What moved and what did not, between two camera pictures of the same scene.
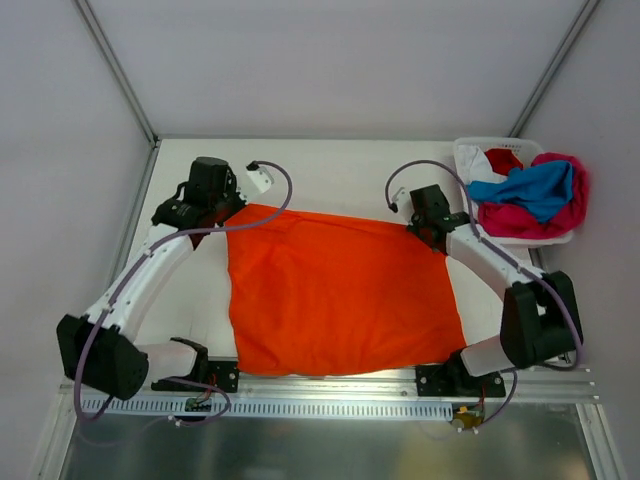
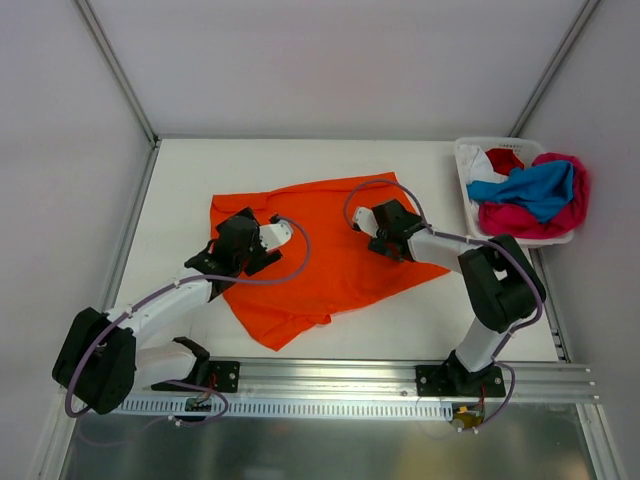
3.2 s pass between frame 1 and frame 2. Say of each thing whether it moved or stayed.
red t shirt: stayed
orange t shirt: moved
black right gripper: moved
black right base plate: stayed
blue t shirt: stayed
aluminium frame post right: stayed
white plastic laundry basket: stayed
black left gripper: moved
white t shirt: stayed
